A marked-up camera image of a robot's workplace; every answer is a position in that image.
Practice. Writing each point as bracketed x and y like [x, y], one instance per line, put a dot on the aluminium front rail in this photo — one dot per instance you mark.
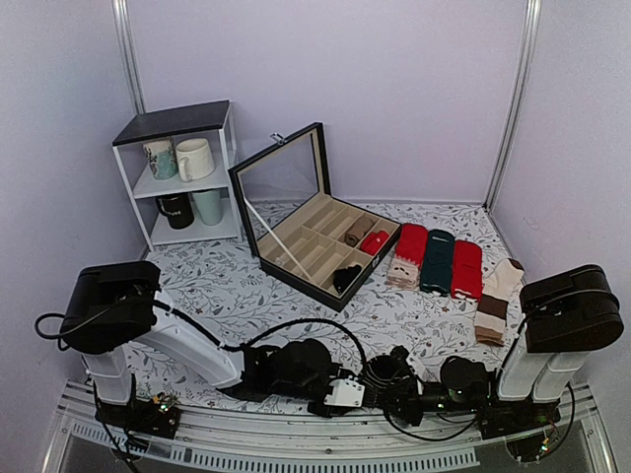
[218, 440]

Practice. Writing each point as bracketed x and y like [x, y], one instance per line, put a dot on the mint green tumbler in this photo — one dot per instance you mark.
[209, 207]

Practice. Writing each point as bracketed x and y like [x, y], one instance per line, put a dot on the white ceramic mug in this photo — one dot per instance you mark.
[194, 159]

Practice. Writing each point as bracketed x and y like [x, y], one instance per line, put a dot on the rolled tan sock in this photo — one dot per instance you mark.
[358, 230]

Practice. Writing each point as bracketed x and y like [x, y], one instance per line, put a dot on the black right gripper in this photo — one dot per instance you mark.
[408, 403]

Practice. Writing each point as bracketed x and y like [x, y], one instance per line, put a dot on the patterned teal white mug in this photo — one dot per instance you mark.
[160, 155]

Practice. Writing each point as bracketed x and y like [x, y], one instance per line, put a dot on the aluminium corner post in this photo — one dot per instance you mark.
[127, 52]
[525, 59]

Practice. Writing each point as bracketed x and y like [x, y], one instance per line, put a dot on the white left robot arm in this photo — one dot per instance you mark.
[112, 305]

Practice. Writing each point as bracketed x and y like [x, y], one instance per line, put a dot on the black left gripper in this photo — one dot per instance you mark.
[328, 413]

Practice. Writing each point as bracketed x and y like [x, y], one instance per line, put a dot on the left aluminium corner post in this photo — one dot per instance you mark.
[127, 52]

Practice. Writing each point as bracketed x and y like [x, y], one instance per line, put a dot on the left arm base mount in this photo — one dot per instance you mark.
[145, 416]

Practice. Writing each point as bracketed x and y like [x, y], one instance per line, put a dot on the white shelf black top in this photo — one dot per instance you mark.
[212, 121]

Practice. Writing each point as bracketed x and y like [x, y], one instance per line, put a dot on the cream brown striped sock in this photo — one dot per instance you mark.
[490, 316]

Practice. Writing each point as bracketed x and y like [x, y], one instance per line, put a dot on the dark green sock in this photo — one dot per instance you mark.
[437, 268]

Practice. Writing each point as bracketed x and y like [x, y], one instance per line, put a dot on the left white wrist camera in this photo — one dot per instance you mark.
[344, 392]

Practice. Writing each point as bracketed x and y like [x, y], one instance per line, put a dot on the black compartment storage box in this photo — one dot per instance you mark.
[293, 223]

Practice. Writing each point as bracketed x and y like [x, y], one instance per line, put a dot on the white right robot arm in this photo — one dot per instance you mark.
[566, 317]

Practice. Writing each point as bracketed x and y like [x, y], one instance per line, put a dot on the red white sock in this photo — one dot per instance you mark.
[467, 271]

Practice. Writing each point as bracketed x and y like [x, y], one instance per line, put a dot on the rolled black sock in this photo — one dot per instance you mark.
[343, 277]

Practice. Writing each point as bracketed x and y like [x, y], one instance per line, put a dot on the black mug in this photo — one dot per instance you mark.
[177, 209]

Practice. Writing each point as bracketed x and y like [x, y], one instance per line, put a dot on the floral white table mat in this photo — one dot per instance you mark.
[221, 286]

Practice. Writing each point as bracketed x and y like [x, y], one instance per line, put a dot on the rolled red sock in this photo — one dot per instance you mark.
[374, 241]

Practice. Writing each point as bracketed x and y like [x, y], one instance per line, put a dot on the black white striped sock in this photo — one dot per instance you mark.
[389, 382]

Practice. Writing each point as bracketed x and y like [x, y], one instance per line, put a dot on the right aluminium corner post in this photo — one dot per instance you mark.
[525, 59]

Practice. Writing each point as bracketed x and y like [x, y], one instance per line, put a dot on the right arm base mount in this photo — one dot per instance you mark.
[511, 418]

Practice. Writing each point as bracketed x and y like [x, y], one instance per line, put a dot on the red beige patterned sock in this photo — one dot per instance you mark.
[405, 267]

